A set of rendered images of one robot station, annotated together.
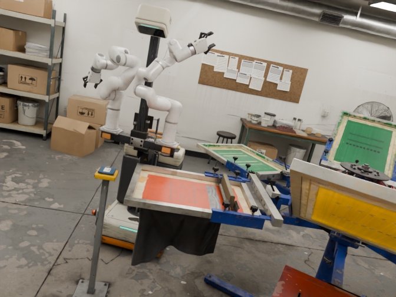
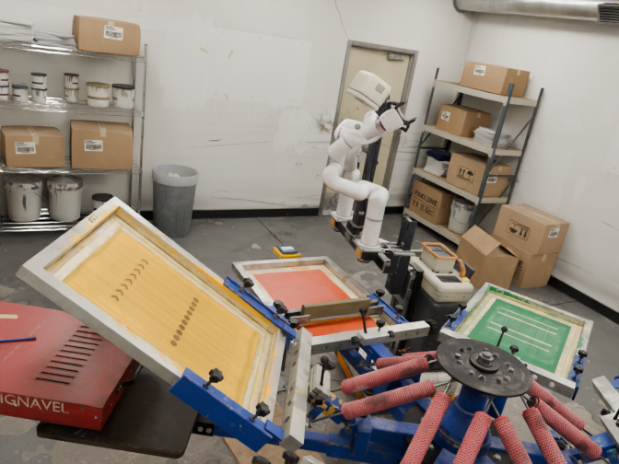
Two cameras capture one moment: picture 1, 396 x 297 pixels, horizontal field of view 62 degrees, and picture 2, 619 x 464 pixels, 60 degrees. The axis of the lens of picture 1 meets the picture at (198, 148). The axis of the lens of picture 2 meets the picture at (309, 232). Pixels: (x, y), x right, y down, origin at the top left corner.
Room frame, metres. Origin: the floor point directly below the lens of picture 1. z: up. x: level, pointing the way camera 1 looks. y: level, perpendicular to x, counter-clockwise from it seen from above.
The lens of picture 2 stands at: (0.89, -2.15, 2.21)
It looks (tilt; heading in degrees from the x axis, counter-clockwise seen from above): 21 degrees down; 66
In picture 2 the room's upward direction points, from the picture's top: 10 degrees clockwise
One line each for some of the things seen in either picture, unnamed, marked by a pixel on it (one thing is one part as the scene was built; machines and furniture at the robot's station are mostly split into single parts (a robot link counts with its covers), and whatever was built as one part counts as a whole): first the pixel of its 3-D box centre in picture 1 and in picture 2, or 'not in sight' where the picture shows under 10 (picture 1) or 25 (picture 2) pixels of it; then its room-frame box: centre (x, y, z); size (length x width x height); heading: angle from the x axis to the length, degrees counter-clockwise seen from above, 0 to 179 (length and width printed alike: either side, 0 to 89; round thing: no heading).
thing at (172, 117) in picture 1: (172, 111); (377, 204); (2.33, 0.24, 1.37); 0.13 x 0.10 x 0.16; 53
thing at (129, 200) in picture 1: (192, 191); (313, 295); (1.92, -0.03, 0.97); 0.79 x 0.58 x 0.04; 97
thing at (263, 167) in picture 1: (258, 157); (520, 327); (2.77, -0.54, 1.05); 1.08 x 0.61 x 0.23; 37
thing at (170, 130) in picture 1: (170, 132); (373, 231); (2.34, 0.23, 1.21); 0.16 x 0.13 x 0.15; 175
